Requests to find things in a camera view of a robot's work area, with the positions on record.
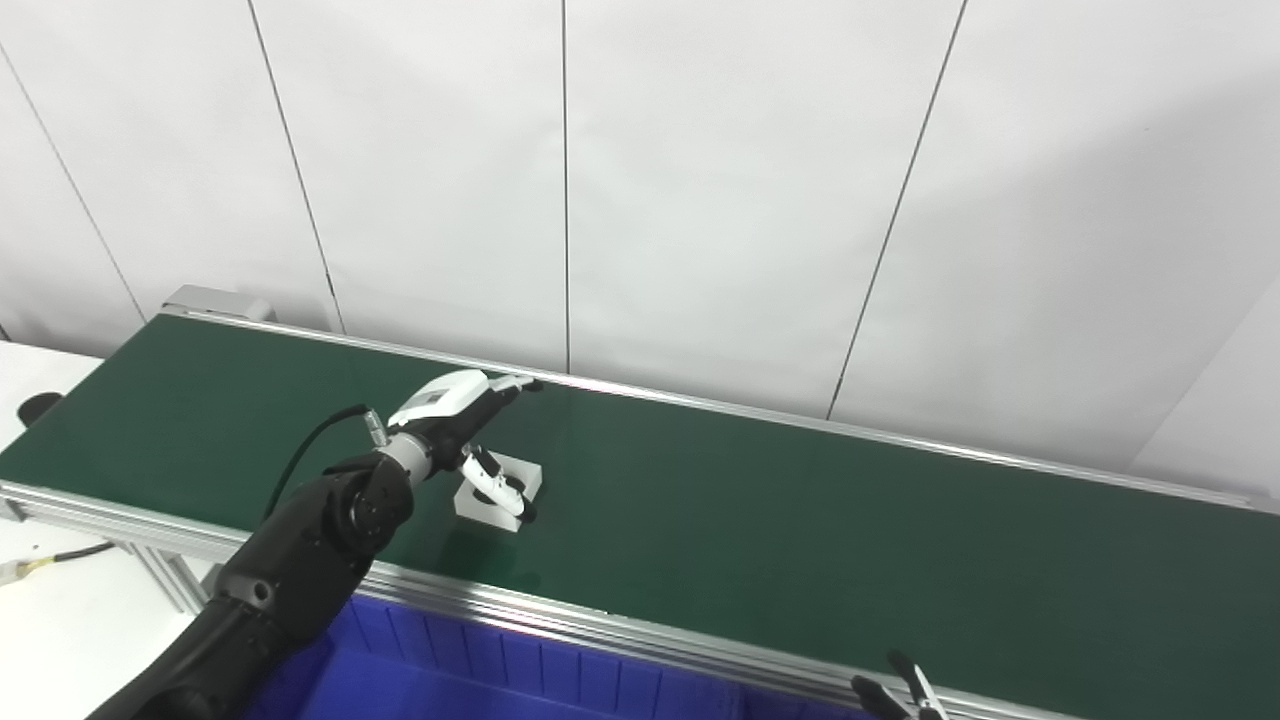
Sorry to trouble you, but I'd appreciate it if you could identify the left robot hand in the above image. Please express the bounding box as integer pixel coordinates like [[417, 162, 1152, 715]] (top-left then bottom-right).
[[385, 369, 545, 525]]

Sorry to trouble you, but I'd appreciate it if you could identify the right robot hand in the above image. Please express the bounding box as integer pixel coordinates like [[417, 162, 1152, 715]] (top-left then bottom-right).
[[850, 650, 951, 720]]

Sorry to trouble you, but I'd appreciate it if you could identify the white square part with hole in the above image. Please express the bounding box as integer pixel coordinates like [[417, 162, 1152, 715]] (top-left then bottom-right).
[[453, 451, 544, 533]]

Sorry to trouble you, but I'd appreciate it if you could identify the grey conveyor motor box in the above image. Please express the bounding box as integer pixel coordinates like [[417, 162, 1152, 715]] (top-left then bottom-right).
[[164, 285, 274, 323]]

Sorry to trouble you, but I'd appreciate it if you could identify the blue bin with white part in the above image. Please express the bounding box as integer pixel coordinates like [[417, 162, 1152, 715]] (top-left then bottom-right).
[[240, 595, 861, 720]]

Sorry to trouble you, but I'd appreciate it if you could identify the aluminium conveyor leg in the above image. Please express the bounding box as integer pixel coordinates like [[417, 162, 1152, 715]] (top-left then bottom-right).
[[118, 540, 217, 616]]

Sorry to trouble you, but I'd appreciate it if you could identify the black cable with yellow plug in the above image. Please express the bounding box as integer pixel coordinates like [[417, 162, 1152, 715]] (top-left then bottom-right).
[[0, 541, 117, 587]]

